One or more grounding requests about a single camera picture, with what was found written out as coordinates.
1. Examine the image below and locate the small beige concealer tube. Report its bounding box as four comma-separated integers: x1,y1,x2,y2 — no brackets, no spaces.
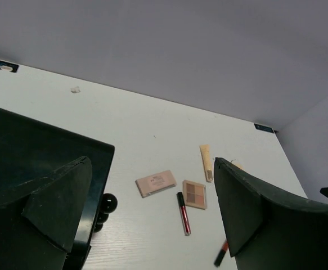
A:
199,145,213,183

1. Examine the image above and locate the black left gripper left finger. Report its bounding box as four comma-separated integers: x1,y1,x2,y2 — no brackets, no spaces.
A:
0,156,92,269

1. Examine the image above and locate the blue logo sticker right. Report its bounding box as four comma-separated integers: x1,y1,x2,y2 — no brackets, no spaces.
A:
254,123,275,133

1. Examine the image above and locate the orange lip gloss black cap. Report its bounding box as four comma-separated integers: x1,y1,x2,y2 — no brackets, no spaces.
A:
214,240,228,267

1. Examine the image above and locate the dark red lip gloss tube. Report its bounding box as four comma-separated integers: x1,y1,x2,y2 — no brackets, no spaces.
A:
177,192,191,236

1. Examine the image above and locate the black drawer organizer box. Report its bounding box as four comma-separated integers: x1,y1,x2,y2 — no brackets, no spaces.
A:
0,109,115,269

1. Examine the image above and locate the blue logo sticker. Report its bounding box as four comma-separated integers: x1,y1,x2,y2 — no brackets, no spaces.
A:
0,60,19,73
254,123,275,133

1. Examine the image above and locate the blue logo sticker left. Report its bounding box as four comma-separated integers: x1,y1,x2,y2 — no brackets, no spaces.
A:
0,60,19,73

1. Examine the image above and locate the small white paper scrap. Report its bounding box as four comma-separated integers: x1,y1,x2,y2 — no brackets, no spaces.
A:
70,86,81,93

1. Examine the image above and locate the pink rectangular compact case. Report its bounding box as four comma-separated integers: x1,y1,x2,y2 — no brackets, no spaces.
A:
135,170,177,198

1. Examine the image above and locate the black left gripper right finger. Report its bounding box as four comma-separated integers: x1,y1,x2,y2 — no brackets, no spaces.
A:
214,157,328,269

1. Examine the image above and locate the four-shade eyeshadow palette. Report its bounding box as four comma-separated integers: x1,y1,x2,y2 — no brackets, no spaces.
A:
182,180,207,210

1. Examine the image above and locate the black round drawer knob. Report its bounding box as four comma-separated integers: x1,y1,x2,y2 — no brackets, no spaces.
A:
100,193,118,215

